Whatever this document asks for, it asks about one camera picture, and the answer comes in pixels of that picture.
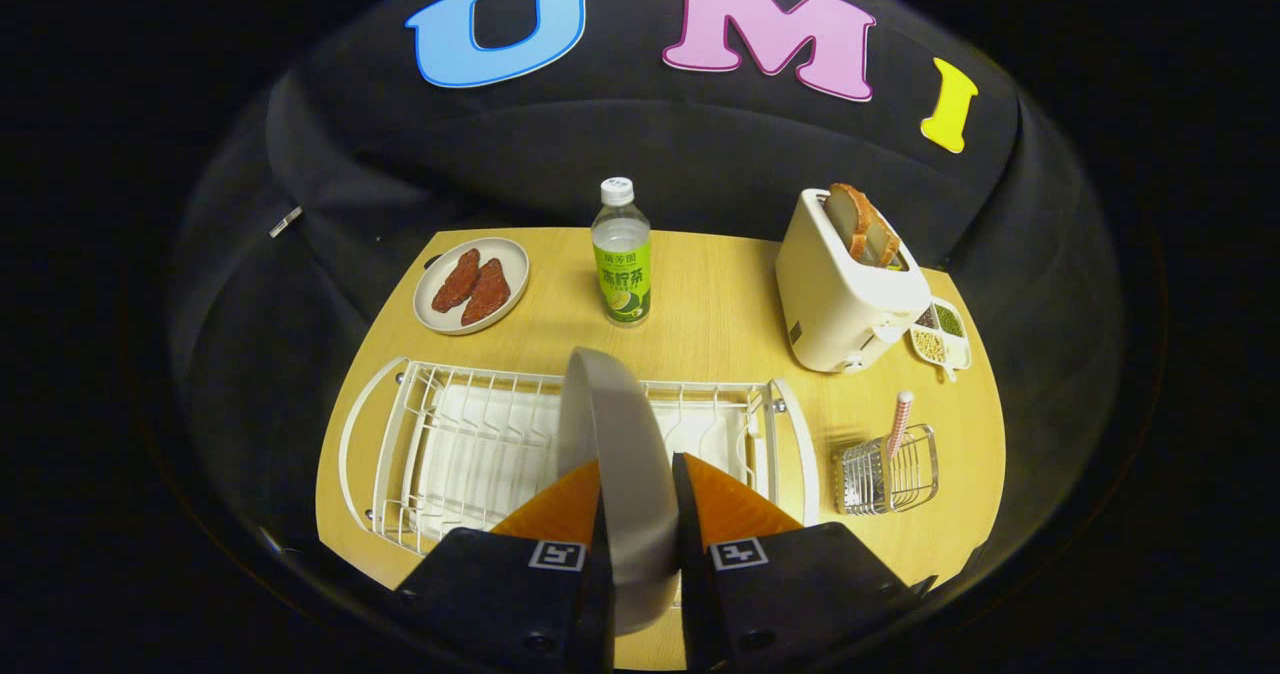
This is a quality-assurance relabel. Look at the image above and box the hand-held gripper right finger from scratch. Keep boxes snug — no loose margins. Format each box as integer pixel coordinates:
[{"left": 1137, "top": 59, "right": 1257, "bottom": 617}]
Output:
[{"left": 672, "top": 452, "right": 936, "bottom": 673}]

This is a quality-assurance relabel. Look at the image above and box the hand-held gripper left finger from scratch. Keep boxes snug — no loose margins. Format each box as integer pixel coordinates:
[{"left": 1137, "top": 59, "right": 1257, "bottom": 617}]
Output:
[{"left": 395, "top": 459, "right": 616, "bottom": 673}]

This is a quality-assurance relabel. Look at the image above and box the beige round plate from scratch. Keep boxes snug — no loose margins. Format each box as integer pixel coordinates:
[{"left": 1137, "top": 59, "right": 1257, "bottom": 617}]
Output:
[{"left": 557, "top": 347, "right": 681, "bottom": 637}]

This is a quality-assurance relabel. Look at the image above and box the white wire dish rack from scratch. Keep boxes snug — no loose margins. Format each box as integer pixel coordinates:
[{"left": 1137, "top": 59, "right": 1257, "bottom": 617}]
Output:
[{"left": 338, "top": 356, "right": 821, "bottom": 557}]

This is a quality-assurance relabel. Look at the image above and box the metal wire basket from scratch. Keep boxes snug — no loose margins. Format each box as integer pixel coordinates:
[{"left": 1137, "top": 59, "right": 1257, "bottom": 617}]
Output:
[{"left": 836, "top": 424, "right": 940, "bottom": 516}]

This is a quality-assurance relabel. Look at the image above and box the spoon with red checkered handle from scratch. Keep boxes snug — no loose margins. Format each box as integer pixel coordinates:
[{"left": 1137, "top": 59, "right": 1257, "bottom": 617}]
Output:
[{"left": 885, "top": 390, "right": 915, "bottom": 460}]

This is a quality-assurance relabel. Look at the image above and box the white divided dish of beans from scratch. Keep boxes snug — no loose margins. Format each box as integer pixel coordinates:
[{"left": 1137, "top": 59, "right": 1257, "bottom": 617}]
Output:
[{"left": 908, "top": 296, "right": 972, "bottom": 383}]

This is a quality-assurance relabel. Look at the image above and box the small beige dish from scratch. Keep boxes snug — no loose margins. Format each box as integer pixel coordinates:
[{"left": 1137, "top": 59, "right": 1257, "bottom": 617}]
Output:
[{"left": 413, "top": 237, "right": 531, "bottom": 336}]

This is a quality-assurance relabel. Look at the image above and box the green label drink bottle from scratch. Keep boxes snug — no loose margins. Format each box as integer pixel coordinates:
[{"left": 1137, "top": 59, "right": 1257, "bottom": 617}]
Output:
[{"left": 591, "top": 177, "right": 653, "bottom": 328}]

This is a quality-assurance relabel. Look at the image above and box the red meat slice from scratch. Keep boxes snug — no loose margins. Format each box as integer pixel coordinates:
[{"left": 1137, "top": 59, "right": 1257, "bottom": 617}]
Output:
[
  {"left": 460, "top": 258, "right": 512, "bottom": 327},
  {"left": 431, "top": 248, "right": 482, "bottom": 313}
]

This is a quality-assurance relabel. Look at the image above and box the white toaster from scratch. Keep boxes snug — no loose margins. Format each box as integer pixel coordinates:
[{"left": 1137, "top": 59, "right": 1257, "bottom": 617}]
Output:
[{"left": 775, "top": 188, "right": 933, "bottom": 374}]

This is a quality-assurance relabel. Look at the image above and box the bread slice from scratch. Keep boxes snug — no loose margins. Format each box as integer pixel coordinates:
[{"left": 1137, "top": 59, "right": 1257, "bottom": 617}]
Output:
[
  {"left": 828, "top": 183, "right": 876, "bottom": 263},
  {"left": 860, "top": 204, "right": 902, "bottom": 268}
]

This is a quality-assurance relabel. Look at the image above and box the black backdrop cloth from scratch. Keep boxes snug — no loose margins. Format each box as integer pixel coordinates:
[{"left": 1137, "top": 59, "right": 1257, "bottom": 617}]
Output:
[{"left": 170, "top": 0, "right": 1121, "bottom": 595}]

